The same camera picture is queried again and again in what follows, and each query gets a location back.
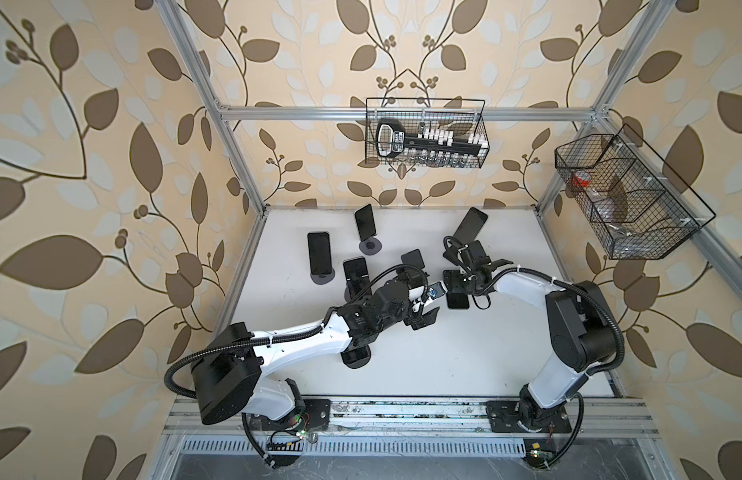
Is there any black phone middle left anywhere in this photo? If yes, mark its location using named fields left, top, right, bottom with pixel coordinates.
left=342, top=257, right=370, bottom=300

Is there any black wire basket back wall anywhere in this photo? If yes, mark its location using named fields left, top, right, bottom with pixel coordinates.
left=365, top=96, right=490, bottom=169

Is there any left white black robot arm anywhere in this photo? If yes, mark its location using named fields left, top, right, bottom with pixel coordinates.
left=164, top=264, right=447, bottom=425

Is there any grey round stand far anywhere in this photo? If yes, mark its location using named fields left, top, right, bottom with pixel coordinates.
left=359, top=236, right=383, bottom=256

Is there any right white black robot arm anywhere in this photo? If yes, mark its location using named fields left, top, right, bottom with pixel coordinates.
left=443, top=236, right=625, bottom=432

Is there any black square stand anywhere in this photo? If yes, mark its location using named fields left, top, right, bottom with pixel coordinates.
left=443, top=240, right=491, bottom=271
left=396, top=249, right=427, bottom=290

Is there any aluminium rail front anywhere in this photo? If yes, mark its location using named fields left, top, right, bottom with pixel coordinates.
left=160, top=395, right=660, bottom=438

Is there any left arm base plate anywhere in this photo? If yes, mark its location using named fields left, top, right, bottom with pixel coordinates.
left=248, top=398, right=332, bottom=431

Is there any black phone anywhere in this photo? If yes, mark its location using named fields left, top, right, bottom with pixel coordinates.
left=341, top=342, right=372, bottom=369
left=342, top=257, right=370, bottom=300
left=307, top=232, right=333, bottom=276
left=354, top=204, right=377, bottom=242

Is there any grey round stand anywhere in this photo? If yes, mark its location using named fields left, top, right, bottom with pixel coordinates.
left=341, top=349, right=371, bottom=369
left=310, top=267, right=335, bottom=285
left=359, top=236, right=383, bottom=256

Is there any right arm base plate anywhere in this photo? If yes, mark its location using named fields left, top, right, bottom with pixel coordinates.
left=486, top=400, right=572, bottom=434

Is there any black phone far left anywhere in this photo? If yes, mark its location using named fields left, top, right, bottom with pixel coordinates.
left=307, top=232, right=333, bottom=276

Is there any black phone stand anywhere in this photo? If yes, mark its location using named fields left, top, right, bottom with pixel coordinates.
left=453, top=207, right=488, bottom=244
left=446, top=289, right=470, bottom=310

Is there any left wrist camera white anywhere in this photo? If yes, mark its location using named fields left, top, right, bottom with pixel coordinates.
left=409, top=281, right=448, bottom=305

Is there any black tool with vials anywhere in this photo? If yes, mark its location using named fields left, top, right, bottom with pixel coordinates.
left=372, top=119, right=490, bottom=158

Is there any black wire basket right wall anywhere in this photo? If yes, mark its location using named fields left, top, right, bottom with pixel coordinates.
left=554, top=124, right=716, bottom=261

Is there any grey round stand left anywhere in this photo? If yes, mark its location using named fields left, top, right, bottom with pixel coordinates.
left=310, top=267, right=335, bottom=285

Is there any black phone near front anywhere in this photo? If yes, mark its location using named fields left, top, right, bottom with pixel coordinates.
left=341, top=342, right=372, bottom=369

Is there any black wire basket wall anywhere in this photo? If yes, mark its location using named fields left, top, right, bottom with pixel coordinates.
left=554, top=124, right=716, bottom=261
left=365, top=96, right=490, bottom=169

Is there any grey round stand front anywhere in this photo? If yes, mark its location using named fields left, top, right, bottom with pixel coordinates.
left=341, top=349, right=371, bottom=369

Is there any black phone far centre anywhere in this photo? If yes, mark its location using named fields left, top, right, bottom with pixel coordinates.
left=354, top=204, right=377, bottom=242

